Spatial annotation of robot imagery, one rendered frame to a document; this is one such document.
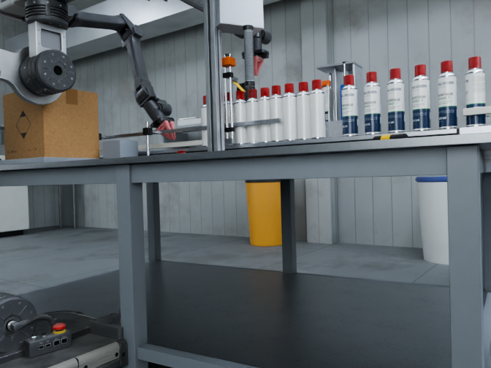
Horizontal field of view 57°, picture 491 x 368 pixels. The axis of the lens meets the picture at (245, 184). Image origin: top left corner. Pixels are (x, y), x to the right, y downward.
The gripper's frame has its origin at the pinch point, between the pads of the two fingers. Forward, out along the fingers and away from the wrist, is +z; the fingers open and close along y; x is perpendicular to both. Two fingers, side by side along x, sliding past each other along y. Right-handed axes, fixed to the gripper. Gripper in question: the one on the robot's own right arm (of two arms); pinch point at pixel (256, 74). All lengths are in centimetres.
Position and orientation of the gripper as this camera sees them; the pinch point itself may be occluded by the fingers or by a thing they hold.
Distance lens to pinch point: 197.0
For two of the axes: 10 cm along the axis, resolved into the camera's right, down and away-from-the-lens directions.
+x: -4.8, 0.5, -8.7
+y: -8.7, 0.2, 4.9
